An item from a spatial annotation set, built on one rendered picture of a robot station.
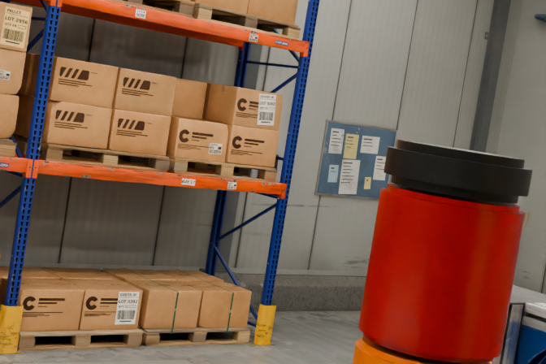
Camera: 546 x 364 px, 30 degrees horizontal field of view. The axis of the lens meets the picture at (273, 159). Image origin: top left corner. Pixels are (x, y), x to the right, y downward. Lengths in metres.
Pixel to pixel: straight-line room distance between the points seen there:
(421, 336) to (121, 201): 10.26
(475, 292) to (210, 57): 10.65
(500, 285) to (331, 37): 11.67
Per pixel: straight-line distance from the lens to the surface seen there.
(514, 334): 2.15
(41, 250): 10.27
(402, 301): 0.34
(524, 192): 0.35
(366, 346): 0.36
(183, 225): 11.04
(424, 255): 0.34
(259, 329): 10.12
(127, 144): 9.01
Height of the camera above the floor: 2.35
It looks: 3 degrees down
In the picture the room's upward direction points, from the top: 9 degrees clockwise
